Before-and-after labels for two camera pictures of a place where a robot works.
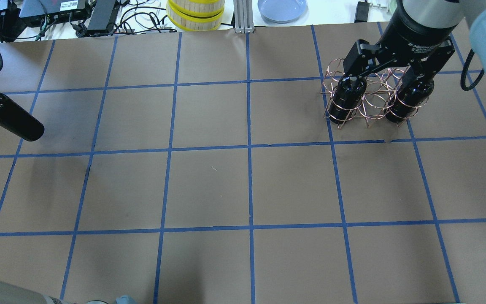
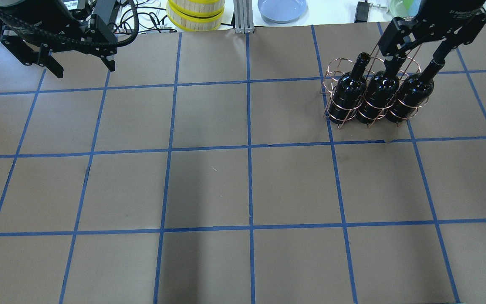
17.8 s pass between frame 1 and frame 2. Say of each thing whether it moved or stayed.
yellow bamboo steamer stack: stayed
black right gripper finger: moved
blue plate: stayed
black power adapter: stayed
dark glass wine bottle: moved
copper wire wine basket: stayed
